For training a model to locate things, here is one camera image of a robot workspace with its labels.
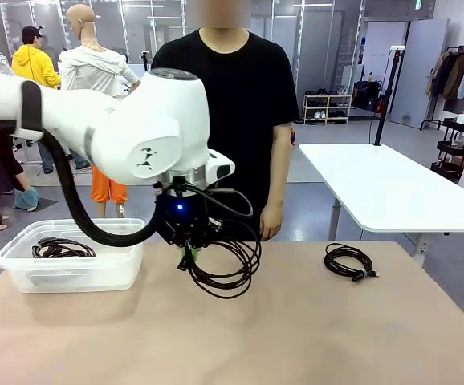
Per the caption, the black bags pile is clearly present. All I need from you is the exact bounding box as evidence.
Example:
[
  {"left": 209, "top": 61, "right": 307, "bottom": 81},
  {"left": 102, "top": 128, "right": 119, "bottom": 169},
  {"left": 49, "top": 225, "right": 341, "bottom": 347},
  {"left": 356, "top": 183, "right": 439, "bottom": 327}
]
[{"left": 353, "top": 79, "right": 386, "bottom": 113}]

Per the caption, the person in black t-shirt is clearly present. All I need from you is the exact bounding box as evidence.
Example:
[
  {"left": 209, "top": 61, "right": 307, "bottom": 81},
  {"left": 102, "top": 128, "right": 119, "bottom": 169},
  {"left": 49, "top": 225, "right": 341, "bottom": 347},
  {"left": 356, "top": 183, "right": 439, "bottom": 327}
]
[{"left": 150, "top": 0, "right": 300, "bottom": 241}]

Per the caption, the mannequin in white hoodie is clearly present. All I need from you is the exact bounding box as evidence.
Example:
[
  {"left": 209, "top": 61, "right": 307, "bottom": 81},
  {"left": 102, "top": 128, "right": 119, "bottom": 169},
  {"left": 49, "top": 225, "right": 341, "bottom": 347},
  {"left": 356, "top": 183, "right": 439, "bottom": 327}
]
[{"left": 58, "top": 3, "right": 141, "bottom": 220}]

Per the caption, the black pole stand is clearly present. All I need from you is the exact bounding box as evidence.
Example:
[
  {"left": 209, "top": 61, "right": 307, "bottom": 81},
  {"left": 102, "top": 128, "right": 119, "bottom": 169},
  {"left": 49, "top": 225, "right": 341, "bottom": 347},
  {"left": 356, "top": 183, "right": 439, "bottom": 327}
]
[{"left": 373, "top": 45, "right": 406, "bottom": 147}]

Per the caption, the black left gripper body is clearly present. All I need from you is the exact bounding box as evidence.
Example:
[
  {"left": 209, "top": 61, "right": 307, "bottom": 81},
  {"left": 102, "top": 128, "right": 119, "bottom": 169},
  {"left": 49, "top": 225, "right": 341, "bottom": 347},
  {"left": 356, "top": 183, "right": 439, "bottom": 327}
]
[{"left": 155, "top": 186, "right": 222, "bottom": 248}]

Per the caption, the black power cable coil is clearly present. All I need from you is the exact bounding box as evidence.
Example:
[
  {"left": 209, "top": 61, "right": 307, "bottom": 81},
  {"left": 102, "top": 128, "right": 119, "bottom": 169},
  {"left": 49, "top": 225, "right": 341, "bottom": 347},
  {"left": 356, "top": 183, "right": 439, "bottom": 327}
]
[{"left": 177, "top": 218, "right": 263, "bottom": 300}]

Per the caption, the blue bag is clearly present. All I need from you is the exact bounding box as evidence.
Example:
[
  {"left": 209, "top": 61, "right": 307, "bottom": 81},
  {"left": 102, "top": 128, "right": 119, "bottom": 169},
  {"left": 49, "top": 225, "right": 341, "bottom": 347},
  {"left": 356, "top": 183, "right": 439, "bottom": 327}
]
[{"left": 13, "top": 187, "right": 40, "bottom": 213}]

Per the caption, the black USB cable coil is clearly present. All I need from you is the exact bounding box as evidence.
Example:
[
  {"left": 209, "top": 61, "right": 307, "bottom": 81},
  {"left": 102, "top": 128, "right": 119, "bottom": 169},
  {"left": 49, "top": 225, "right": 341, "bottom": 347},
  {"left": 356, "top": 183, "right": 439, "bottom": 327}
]
[{"left": 323, "top": 242, "right": 380, "bottom": 284}]

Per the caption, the black utility cart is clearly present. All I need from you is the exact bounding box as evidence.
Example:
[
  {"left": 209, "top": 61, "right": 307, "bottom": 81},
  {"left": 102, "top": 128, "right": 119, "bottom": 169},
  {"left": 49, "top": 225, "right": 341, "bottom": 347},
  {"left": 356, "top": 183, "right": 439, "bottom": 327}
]
[{"left": 430, "top": 115, "right": 464, "bottom": 182}]

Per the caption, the grey partition panel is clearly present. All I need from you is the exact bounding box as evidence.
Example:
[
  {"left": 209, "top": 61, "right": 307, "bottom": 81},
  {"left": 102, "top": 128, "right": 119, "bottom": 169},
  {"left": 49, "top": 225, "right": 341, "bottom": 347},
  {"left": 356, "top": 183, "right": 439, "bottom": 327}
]
[{"left": 389, "top": 18, "right": 450, "bottom": 130}]

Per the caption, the person's left forearm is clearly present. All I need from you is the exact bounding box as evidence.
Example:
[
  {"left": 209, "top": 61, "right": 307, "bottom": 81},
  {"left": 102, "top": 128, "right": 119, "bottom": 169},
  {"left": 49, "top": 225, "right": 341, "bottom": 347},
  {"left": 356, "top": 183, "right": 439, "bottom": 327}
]
[{"left": 267, "top": 158, "right": 292, "bottom": 209}]

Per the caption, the white table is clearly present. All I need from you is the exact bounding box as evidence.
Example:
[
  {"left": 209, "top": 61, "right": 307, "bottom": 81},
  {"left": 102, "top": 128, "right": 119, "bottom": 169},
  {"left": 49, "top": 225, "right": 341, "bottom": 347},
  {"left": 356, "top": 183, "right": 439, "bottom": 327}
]
[{"left": 298, "top": 143, "right": 464, "bottom": 266}]

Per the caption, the black corrugated cable hose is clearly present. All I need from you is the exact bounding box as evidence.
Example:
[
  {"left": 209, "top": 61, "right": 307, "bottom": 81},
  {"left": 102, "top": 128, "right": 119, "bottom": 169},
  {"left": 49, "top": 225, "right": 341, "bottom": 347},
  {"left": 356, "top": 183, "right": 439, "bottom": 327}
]
[{"left": 0, "top": 122, "right": 163, "bottom": 249}]

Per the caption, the clear plastic storage box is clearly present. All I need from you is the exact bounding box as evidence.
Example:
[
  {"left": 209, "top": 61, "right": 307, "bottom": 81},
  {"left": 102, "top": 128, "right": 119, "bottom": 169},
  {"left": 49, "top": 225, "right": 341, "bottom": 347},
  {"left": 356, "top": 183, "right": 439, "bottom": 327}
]
[{"left": 0, "top": 218, "right": 145, "bottom": 294}]

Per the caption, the person in yellow hoodie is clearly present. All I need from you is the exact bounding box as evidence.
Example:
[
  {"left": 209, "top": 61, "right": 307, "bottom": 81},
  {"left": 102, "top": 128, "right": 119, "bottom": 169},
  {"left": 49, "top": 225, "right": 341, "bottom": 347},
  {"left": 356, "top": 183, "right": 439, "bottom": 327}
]
[{"left": 10, "top": 24, "right": 92, "bottom": 176}]

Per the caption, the wooden shoe rack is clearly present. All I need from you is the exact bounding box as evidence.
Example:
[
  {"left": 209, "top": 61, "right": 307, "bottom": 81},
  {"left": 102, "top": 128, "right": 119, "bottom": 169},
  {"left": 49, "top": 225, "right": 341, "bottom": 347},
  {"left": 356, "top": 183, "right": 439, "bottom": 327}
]
[{"left": 303, "top": 93, "right": 354, "bottom": 126}]

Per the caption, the person's left hand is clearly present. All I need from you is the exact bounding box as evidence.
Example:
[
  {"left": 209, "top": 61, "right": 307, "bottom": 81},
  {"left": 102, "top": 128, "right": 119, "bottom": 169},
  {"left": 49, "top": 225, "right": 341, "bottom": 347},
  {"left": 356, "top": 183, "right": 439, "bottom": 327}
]
[{"left": 258, "top": 203, "right": 285, "bottom": 242}]

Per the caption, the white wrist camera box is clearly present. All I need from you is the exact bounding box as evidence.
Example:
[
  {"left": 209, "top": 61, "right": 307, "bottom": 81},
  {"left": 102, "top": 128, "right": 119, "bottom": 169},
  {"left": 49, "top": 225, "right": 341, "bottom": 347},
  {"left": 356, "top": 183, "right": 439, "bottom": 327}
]
[{"left": 206, "top": 148, "right": 236, "bottom": 188}]

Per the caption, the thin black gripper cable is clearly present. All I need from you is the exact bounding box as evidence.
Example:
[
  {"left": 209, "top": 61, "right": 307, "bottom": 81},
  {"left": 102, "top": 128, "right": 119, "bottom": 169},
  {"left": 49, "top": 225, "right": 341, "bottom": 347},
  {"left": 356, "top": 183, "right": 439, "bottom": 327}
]
[{"left": 175, "top": 182, "right": 255, "bottom": 220}]

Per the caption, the clothes rack with coats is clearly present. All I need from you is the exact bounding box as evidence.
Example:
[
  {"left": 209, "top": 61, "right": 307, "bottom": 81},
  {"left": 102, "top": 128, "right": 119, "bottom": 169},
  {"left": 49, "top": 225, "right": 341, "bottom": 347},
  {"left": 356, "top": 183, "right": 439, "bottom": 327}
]
[{"left": 418, "top": 45, "right": 464, "bottom": 132}]

